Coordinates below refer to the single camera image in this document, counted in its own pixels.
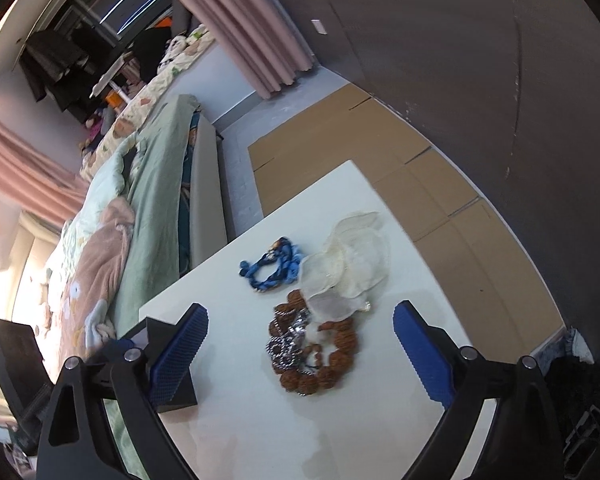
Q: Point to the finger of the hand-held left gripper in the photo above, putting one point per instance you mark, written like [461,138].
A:
[125,343]

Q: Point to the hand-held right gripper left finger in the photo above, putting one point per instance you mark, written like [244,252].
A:
[180,355]

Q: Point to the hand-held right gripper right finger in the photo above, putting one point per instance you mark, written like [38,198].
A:
[421,355]

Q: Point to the bear printed blanket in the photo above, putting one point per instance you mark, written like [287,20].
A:
[95,260]

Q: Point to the white translucent pouch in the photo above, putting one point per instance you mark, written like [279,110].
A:
[332,309]

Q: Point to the cream organza pouch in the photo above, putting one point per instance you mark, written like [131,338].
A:
[362,255]
[320,272]

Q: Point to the green blanket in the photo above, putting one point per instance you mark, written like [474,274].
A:
[155,210]

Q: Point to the black cloth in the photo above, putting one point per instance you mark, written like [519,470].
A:
[577,395]

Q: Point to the pink curtain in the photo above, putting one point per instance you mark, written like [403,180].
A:
[25,170]
[250,25]

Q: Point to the flat cardboard sheets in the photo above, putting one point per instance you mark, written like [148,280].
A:
[380,160]

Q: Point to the floral printed quilt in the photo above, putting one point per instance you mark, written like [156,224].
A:
[150,90]

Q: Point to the hanging black clothes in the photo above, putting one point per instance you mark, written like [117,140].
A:
[60,70]

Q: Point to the window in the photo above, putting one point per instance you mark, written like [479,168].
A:
[120,0]

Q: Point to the grey bed frame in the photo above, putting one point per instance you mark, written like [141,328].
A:
[207,200]

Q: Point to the grey metal frame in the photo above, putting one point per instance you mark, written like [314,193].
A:
[587,437]

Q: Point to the white wall switch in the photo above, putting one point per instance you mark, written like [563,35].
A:
[318,25]

